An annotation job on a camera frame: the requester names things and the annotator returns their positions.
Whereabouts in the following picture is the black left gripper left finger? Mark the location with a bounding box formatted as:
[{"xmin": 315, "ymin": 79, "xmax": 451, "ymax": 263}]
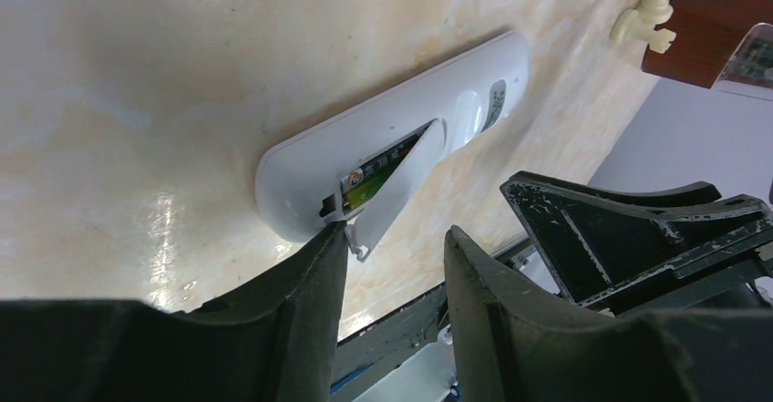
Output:
[{"xmin": 1, "ymin": 222, "xmax": 349, "ymax": 401}]

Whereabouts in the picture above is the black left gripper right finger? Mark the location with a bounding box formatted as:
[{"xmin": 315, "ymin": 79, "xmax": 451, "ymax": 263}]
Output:
[{"xmin": 444, "ymin": 227, "xmax": 772, "ymax": 401}]

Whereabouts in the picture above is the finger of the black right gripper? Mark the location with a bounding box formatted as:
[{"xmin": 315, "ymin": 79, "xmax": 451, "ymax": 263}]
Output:
[{"xmin": 500, "ymin": 171, "xmax": 772, "ymax": 315}]

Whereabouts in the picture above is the white battery cover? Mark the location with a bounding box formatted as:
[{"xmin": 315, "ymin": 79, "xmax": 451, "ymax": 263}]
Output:
[{"xmin": 345, "ymin": 119, "xmax": 446, "ymax": 263}]

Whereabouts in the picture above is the white remote control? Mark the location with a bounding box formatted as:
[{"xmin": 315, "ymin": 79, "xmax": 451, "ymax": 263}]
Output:
[{"xmin": 255, "ymin": 31, "xmax": 530, "ymax": 242}]

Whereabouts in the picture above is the green AA battery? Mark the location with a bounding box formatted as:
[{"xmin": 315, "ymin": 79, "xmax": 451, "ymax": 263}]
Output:
[{"xmin": 340, "ymin": 134, "xmax": 421, "ymax": 215}]

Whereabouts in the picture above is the cream chess piece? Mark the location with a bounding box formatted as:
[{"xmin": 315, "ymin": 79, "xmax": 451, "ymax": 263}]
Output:
[{"xmin": 610, "ymin": 0, "xmax": 676, "ymax": 54}]

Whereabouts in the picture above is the brown wooden metronome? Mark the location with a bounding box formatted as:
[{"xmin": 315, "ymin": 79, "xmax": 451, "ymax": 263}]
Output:
[{"xmin": 642, "ymin": 0, "xmax": 772, "ymax": 101}]

